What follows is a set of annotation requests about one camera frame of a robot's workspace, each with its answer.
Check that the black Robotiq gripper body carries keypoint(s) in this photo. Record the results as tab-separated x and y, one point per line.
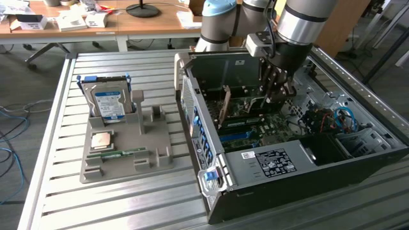
291	57

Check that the graphics card with metal bracket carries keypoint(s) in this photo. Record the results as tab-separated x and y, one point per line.
240	107

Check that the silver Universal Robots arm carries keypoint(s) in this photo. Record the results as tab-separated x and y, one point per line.
300	26

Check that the green motherboard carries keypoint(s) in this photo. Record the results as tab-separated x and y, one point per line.
275	127

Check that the installed RAM stick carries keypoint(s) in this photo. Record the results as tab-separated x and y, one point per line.
246	122

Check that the wooden cabinet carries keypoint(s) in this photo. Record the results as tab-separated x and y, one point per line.
348	26

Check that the blue expansion slot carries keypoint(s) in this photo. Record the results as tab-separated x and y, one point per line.
235	136

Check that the grey power supply unit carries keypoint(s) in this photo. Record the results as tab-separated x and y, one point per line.
256	165

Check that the silver disk bay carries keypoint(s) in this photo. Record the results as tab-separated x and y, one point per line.
364	143

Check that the white paper booklet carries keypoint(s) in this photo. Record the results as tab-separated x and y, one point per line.
188	20

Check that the blue case latch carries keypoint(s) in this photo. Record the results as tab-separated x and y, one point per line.
211	175

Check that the open black PC case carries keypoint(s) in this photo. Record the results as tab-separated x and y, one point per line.
288	191

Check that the wooden desk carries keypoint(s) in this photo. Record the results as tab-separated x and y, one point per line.
145	26

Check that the black round lamp base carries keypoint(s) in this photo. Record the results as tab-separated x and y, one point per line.
142	11

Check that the grey plastic parts rack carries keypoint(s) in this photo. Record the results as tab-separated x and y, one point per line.
129	141

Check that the hard disk in blue caddy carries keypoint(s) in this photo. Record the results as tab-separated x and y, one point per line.
109	103

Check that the green RAM stick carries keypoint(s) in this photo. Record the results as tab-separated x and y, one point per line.
115	153

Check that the copper-topped CPU chip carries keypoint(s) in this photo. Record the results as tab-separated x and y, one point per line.
101	141

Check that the small white labelled box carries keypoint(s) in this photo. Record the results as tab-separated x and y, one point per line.
97	20

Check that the white box with round insert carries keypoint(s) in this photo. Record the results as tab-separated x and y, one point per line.
73	22

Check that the grey cup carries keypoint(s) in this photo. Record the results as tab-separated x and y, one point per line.
51	3

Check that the white box with black lid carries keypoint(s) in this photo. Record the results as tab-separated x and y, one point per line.
34	22

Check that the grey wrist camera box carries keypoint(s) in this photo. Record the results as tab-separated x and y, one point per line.
258	45

